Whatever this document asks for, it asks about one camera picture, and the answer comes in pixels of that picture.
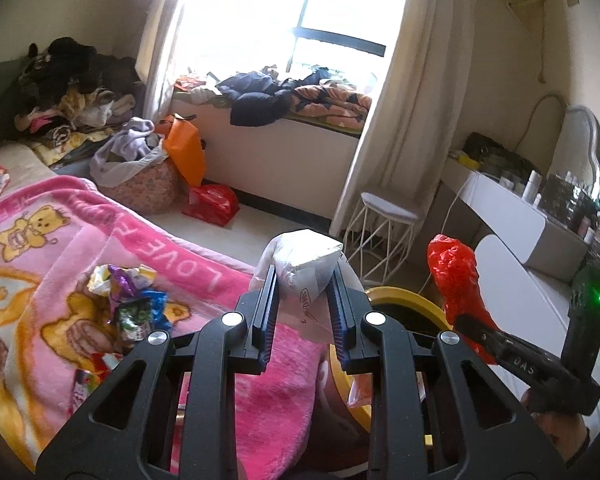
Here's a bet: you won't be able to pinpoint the floral laundry basket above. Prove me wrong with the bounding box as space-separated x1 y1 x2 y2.
94 146 184 214

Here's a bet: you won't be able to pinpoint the red plastic bag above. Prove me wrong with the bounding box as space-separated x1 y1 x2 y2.
426 233 503 367

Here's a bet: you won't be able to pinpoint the lilac clothes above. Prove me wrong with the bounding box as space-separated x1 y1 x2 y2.
90 117 164 187

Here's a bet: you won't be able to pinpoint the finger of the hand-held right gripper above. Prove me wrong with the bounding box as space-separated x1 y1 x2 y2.
451 312 511 361

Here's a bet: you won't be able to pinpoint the white plastic bag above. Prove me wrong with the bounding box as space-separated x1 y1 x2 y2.
250 229 365 345

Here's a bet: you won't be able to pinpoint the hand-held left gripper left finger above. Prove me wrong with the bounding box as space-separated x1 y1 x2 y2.
36 264 281 480

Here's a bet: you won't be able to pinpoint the dark bag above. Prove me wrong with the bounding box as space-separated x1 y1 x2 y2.
461 132 539 182

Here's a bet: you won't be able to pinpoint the silver framed mirror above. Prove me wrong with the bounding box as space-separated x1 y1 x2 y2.
549 104 600 197

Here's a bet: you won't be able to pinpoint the white wire stool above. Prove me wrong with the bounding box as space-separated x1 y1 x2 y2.
343 191 424 287

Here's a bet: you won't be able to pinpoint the orange paper bag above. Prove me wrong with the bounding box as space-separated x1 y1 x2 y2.
156 113 207 187

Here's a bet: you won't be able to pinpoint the window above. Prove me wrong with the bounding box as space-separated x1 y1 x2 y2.
179 0 412 92

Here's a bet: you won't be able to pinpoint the black cosmetics organizer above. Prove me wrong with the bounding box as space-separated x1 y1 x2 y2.
537 172 600 234

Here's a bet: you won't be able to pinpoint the pile of colourful wrappers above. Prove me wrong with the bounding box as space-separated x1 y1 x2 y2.
86 264 191 347

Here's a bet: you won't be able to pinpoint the white cable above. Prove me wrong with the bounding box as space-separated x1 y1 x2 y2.
419 174 470 295

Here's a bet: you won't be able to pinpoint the narrow cream curtain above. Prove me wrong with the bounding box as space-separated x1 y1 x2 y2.
137 0 202 127

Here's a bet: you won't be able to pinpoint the red white packet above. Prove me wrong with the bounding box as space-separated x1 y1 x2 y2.
173 73 219 104

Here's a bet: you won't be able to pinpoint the pink bear printed blanket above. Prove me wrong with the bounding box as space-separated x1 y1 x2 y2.
0 175 332 476

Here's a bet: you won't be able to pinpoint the red shopping bag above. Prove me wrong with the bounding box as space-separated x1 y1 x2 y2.
182 184 241 226

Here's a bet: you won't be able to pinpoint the wide cream curtain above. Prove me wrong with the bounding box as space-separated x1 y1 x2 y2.
329 0 482 235

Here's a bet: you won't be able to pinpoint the person's right hand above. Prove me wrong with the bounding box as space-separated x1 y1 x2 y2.
521 391 590 467

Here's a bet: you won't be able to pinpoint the grey wall cable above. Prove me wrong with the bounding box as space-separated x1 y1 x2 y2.
526 91 567 152

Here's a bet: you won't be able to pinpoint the white chair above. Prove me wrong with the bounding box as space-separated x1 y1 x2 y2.
472 233 587 413

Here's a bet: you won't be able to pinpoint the dark blue jacket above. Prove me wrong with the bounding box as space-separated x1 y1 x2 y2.
214 70 295 128

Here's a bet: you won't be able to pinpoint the white bottle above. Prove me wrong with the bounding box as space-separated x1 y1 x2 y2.
523 169 544 202

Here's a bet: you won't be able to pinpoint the pile of mixed clothes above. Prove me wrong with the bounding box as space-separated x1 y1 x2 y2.
13 36 147 162

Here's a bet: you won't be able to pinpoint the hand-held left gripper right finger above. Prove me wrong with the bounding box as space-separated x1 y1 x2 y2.
327 261 568 480

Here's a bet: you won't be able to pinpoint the yellow trash bin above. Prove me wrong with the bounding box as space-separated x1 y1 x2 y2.
327 286 454 433

